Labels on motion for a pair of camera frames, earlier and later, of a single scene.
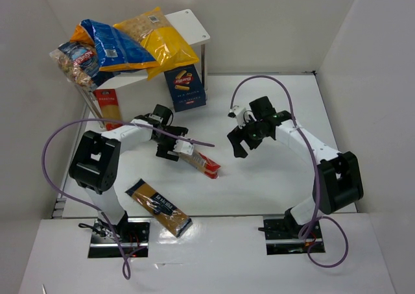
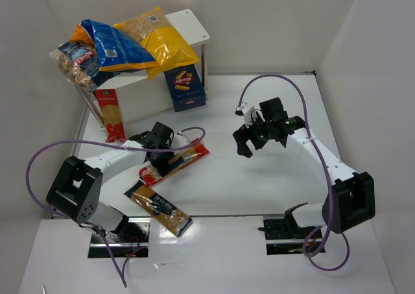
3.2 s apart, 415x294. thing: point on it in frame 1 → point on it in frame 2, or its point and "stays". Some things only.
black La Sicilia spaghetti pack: x=161 y=207 stays
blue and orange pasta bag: x=115 y=51 stays
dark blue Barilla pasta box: x=185 y=87 stays
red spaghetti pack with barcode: x=201 y=163 → x=148 y=174
